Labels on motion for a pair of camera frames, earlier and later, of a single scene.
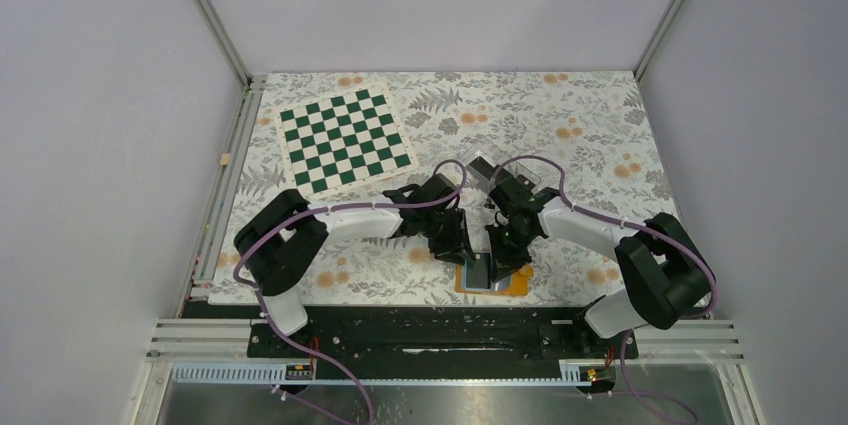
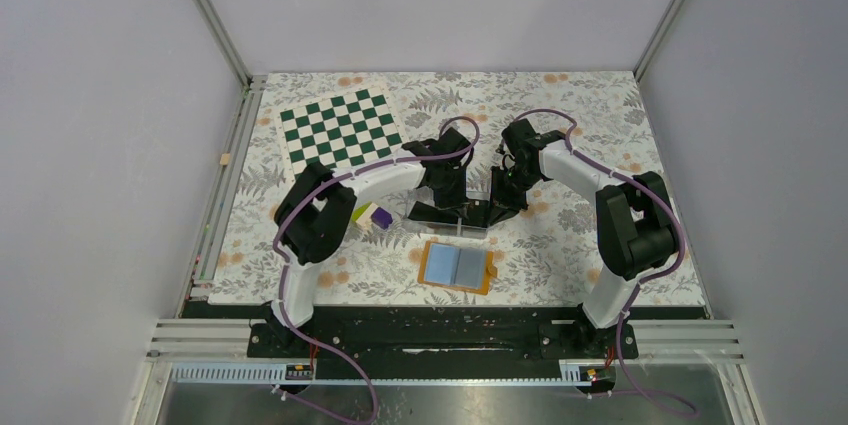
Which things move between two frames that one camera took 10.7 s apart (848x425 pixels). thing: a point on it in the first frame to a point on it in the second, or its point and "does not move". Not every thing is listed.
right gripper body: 508,237 to 510,186
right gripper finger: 506,263 to 498,213
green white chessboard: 343,139 does not move
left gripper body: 444,231 to 452,190
